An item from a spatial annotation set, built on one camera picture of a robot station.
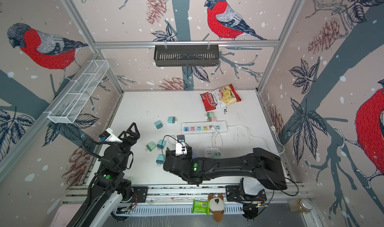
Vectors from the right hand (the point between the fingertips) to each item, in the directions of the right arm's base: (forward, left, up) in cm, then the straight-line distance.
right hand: (171, 151), depth 75 cm
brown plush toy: (-21, -23, -12) cm, 34 cm away
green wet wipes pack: (-22, -16, -13) cm, 30 cm away
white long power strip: (+21, -16, -10) cm, 29 cm away
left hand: (+7, +21, +10) cm, 24 cm away
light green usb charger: (+2, -24, -7) cm, 25 cm away
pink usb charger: (+28, -22, -12) cm, 38 cm away
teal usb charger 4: (+27, +6, -11) cm, 29 cm away
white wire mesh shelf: (+12, +50, +19) cm, 55 cm away
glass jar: (-19, -59, -6) cm, 62 cm away
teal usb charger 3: (+22, +14, -10) cm, 28 cm away
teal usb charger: (-1, +8, -12) cm, 14 cm away
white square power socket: (+5, -20, -12) cm, 23 cm away
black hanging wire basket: (+65, -3, +15) cm, 67 cm away
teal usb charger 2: (+9, +10, -12) cm, 18 cm away
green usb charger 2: (+33, -21, -12) cm, 41 cm away
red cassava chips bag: (+46, -28, -9) cm, 55 cm away
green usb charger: (+7, +16, -11) cm, 21 cm away
